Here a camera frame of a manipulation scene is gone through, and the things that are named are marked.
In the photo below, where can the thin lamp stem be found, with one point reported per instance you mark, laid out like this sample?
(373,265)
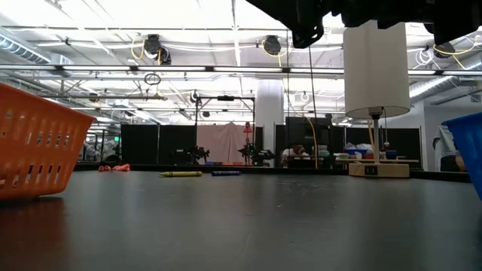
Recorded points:
(376,139)

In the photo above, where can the small red hanging lamp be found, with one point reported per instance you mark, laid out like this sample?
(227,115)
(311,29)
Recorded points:
(247,129)

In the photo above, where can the pink backdrop cloth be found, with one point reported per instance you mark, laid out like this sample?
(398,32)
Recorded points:
(222,141)

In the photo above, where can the cluttered background table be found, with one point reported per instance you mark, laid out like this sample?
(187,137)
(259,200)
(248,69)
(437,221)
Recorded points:
(376,160)

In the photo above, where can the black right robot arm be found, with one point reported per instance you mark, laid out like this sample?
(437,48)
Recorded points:
(376,11)

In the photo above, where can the black partition panel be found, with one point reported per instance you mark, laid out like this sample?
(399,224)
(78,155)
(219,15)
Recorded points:
(297,131)
(143,145)

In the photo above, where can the black background robot arm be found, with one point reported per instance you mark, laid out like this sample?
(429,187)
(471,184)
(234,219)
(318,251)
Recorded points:
(260,154)
(196,153)

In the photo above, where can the orange plastic basket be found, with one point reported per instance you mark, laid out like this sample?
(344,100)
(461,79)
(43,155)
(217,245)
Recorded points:
(41,116)

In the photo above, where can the peach crayon piece cluster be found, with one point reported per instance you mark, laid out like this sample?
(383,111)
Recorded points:
(121,168)

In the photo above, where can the yellow crayon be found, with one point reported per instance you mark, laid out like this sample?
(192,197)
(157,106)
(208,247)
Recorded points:
(180,174)

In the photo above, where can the person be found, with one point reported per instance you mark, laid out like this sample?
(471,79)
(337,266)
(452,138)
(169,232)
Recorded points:
(295,152)
(448,150)

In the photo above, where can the blue plastic basket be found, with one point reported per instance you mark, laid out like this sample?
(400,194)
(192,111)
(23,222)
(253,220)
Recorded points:
(467,150)

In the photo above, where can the black background rig frame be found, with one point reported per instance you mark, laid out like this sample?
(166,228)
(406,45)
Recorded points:
(226,98)

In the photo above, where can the blue crayon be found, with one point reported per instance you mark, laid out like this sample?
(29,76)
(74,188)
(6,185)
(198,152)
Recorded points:
(226,173)

